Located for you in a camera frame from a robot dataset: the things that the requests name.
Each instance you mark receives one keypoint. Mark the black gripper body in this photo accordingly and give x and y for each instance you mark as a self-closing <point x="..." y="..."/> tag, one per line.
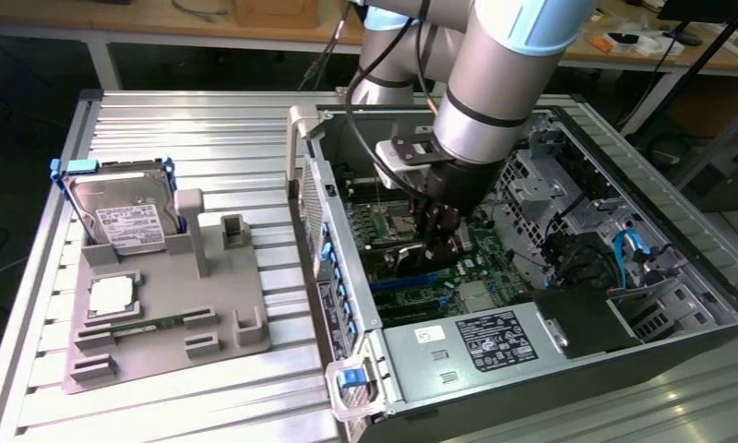
<point x="461" y="184"/>

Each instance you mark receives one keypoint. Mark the black gpu card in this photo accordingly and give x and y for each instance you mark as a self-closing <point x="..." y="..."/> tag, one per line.
<point x="411" y="265"/>

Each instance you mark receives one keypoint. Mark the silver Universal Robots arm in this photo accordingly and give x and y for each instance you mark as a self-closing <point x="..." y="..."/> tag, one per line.
<point x="498" y="69"/>

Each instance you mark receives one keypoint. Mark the black RAM slot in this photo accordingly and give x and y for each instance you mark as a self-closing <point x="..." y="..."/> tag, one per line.
<point x="361" y="186"/>
<point x="362" y="197"/>

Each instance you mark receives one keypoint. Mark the blue expansion slot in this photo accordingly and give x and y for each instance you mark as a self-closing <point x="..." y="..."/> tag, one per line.
<point x="402" y="282"/>

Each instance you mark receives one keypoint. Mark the black expansion slot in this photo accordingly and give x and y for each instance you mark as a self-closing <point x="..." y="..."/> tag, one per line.
<point x="414" y="317"/>
<point x="409" y="307"/>

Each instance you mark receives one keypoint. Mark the CPU socket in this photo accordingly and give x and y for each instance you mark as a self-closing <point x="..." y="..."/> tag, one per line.
<point x="395" y="226"/>

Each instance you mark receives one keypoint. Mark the thin locking lever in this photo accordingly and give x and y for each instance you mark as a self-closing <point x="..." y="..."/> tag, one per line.
<point x="378" y="198"/>

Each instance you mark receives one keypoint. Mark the green motherboard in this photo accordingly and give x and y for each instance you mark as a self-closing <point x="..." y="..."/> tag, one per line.
<point x="489" y="277"/>

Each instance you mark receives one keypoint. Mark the silver drive cage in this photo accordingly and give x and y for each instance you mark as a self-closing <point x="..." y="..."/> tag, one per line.
<point x="541" y="194"/>

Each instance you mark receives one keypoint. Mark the silver chipset heat sink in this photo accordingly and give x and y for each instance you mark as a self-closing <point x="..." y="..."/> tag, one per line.
<point x="475" y="297"/>

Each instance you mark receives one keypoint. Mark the blue card clip strip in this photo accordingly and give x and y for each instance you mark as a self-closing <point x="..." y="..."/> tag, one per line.
<point x="326" y="251"/>

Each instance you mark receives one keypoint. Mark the silver power supply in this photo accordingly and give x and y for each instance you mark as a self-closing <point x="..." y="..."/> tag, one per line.
<point x="430" y="364"/>

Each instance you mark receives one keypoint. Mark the blue case latch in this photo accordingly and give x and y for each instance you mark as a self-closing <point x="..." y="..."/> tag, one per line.
<point x="350" y="379"/>

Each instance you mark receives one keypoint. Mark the black open PC case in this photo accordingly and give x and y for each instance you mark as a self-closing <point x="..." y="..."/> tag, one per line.
<point x="529" y="406"/>

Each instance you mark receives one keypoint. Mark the long wooden desk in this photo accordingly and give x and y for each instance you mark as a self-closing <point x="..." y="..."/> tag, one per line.
<point x="627" y="57"/>

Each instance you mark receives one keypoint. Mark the silver disk bay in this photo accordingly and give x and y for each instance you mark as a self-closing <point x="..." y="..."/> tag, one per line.
<point x="670" y="309"/>

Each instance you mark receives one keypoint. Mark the orange white object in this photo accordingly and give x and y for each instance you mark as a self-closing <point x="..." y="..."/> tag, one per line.
<point x="646" y="44"/>

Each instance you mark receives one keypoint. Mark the dark grey cabinet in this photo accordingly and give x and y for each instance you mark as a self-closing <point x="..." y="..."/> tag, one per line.
<point x="726" y="184"/>

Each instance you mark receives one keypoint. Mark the black slanted pole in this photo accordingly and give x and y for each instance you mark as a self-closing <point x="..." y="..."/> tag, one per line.
<point x="695" y="62"/>

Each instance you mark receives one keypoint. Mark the silver hard disk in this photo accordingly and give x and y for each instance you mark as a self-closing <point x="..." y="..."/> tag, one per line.
<point x="125" y="221"/>

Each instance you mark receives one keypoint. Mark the grey parts rack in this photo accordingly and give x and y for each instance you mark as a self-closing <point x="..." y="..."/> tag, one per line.
<point x="159" y="341"/>

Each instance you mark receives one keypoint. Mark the green RAM stick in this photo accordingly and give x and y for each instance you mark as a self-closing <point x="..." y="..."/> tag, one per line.
<point x="141" y="328"/>

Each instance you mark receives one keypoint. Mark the silver CPU chip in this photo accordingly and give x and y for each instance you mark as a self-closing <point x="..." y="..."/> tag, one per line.
<point x="109" y="297"/>

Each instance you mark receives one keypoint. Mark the black monitor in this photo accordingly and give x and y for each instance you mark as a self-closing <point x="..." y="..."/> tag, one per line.
<point x="713" y="9"/>

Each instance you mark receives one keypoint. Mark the blue disk caddy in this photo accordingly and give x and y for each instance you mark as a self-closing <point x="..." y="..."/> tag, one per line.
<point x="73" y="166"/>

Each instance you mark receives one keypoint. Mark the wooden desk white legs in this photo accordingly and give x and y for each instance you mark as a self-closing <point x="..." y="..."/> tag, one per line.
<point x="35" y="18"/>

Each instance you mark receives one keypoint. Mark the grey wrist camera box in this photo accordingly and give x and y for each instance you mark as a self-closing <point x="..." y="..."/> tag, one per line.
<point x="399" y="171"/>

